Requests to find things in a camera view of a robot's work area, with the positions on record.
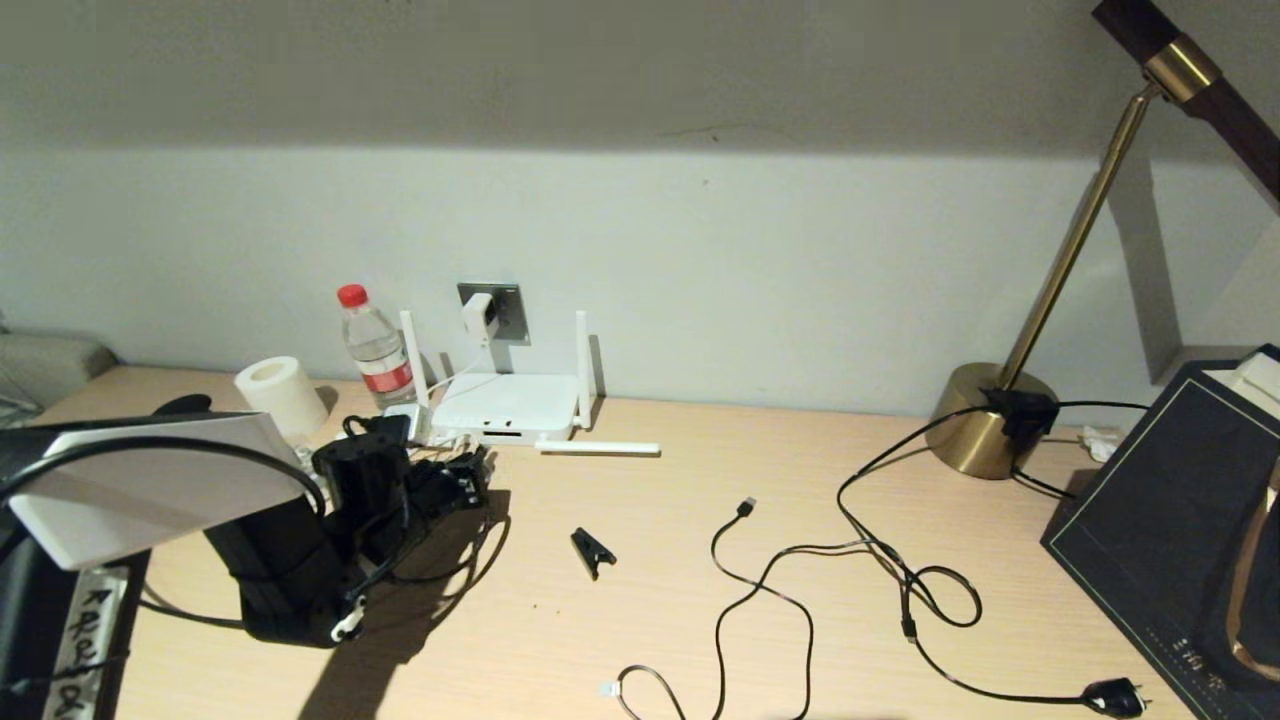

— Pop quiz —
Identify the black ethernet cable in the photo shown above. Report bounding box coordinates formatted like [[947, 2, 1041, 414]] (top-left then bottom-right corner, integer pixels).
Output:
[[140, 447, 513, 629]]

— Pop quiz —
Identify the white router with antennas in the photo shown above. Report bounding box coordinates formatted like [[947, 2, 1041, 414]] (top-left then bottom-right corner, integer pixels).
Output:
[[400, 310, 661, 457]]

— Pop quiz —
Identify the small black clip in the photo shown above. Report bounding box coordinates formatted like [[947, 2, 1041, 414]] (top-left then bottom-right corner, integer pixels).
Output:
[[570, 526, 618, 580]]

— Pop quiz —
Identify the clear water bottle red cap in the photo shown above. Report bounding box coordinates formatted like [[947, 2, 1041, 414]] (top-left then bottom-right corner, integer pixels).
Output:
[[337, 284, 416, 409]]

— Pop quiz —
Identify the white paper roll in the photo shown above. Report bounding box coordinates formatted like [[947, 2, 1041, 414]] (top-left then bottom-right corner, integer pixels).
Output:
[[235, 356, 329, 441]]

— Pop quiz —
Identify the white handwritten label tape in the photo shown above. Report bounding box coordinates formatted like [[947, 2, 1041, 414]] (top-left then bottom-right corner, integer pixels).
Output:
[[45, 565, 131, 720]]

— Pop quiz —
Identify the grey cushion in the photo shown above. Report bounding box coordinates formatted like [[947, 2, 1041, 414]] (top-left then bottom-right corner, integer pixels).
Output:
[[0, 332, 119, 409]]

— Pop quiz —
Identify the brass desk lamp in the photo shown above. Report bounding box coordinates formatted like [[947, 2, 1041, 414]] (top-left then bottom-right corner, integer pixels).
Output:
[[927, 0, 1280, 479]]

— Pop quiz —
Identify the white box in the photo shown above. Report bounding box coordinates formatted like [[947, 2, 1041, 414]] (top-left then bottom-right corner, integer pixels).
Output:
[[1205, 352, 1280, 419]]

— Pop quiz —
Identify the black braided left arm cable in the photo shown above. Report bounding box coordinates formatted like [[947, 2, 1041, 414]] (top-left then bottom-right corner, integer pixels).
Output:
[[350, 490, 413, 601]]

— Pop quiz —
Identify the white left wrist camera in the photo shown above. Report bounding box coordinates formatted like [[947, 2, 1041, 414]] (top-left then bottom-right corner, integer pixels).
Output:
[[385, 400, 431, 446]]

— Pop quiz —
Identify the grey wall socket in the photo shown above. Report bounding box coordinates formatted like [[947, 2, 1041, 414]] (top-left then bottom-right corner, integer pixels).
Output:
[[458, 283, 529, 344]]

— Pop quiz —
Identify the black USB cable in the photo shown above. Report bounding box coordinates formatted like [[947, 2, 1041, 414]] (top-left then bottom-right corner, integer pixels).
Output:
[[600, 495, 916, 720]]

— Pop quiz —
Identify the black lamp power cord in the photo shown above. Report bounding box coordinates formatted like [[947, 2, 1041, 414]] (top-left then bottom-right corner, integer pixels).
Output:
[[838, 388, 1151, 719]]

